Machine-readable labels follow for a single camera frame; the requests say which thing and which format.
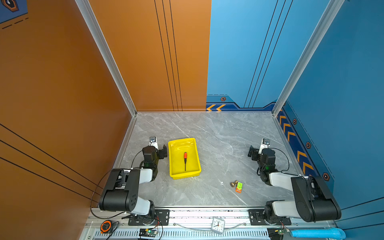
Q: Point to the red handled screwdriver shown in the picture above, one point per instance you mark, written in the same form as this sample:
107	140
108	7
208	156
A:
185	160

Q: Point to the orange black tape measure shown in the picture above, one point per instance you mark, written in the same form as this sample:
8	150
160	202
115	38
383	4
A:
107	227

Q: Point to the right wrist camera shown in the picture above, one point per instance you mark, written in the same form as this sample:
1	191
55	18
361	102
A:
265	144

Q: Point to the small brass fitting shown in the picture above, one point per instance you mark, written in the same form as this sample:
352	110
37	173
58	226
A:
234	183

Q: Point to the aluminium front rail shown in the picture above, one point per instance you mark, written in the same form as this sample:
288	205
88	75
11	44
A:
194	223

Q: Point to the green circuit board left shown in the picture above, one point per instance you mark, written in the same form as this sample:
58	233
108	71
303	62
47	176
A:
148	234

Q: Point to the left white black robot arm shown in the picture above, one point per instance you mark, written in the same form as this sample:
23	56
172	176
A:
121	192

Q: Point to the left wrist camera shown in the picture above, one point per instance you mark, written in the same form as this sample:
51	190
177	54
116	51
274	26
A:
153	142

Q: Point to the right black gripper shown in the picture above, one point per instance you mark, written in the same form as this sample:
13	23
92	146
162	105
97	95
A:
255	153

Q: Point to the small white clock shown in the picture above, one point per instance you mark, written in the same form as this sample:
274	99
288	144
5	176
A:
218	226

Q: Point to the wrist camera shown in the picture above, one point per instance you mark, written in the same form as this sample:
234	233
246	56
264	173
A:
265	144
153	142

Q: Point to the yellow plastic bin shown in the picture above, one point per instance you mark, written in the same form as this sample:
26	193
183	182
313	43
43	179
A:
176	159

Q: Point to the green orange toy block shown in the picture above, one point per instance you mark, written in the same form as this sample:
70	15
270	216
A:
239	187

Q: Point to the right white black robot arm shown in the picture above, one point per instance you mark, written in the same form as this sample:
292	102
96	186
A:
313	200

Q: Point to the small circuit board right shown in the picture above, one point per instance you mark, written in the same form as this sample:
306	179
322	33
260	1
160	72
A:
281	232

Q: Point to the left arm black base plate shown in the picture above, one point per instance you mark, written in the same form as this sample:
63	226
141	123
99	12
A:
159	217

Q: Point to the blue plastic pipe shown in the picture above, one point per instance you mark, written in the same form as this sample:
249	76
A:
332	233

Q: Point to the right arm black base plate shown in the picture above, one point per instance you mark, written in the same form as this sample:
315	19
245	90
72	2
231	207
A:
259	217

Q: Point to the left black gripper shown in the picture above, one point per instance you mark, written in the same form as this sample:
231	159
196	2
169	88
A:
160	152

